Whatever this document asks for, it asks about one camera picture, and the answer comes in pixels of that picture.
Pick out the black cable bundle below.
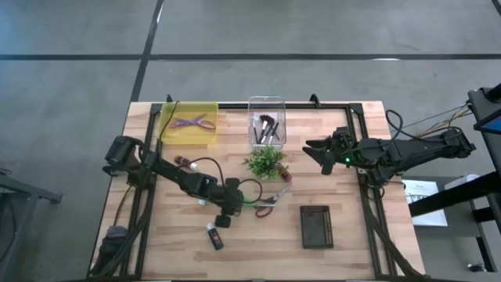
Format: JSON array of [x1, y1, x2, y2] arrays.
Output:
[[89, 211, 153, 279], [363, 203, 427, 280]]

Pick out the grey fabric bundle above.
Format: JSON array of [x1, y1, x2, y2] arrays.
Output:
[[99, 225, 129, 259]]

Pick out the black aluminium table frame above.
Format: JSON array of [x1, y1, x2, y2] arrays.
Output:
[[117, 93, 396, 280]]

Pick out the white plastic object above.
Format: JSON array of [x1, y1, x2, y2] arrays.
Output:
[[444, 173, 481, 191]]

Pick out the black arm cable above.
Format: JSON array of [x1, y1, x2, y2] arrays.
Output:
[[384, 109, 465, 141], [191, 156, 263, 205], [157, 100, 180, 148]]

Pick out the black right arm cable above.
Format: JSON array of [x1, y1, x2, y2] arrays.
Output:
[[384, 109, 465, 141]]

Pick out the white paper sheet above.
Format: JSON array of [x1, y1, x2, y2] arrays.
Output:
[[402, 179, 449, 227]]

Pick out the yellow translucent plastic bin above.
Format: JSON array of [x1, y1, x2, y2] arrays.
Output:
[[158, 101, 219, 146]]

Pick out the small brown handled tool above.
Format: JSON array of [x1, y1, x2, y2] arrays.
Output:
[[262, 121, 279, 145]]

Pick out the green plant white pot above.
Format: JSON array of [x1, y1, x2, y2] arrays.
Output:
[[242, 145, 289, 181]]

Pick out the black equipment cart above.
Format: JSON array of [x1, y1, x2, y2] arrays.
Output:
[[409, 81, 501, 271]]

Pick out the purple handled scissors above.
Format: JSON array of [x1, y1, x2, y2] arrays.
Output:
[[169, 113, 217, 131]]

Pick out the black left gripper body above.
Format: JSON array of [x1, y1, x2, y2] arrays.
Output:
[[214, 178, 246, 230]]

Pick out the black mesh basket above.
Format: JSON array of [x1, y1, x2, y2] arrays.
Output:
[[299, 204, 335, 250]]

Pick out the fan brush brown bristles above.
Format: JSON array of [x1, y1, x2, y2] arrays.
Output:
[[258, 114, 276, 144]]

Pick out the clear plastic bin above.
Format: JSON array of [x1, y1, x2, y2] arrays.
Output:
[[247, 96, 287, 152]]

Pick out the black paint bottle white cap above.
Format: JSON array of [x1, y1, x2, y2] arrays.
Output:
[[206, 222, 225, 251]]

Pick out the black metal stand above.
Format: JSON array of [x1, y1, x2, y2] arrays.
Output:
[[0, 168, 63, 275]]

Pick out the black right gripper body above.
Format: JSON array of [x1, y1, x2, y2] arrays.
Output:
[[321, 125, 363, 175]]

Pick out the yellow wire bundle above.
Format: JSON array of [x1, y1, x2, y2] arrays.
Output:
[[402, 102, 473, 138]]

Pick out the blue tablet screen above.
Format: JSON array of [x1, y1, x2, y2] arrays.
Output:
[[473, 115, 501, 136]]

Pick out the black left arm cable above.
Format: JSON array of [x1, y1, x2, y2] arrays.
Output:
[[157, 100, 180, 148], [191, 156, 263, 205]]

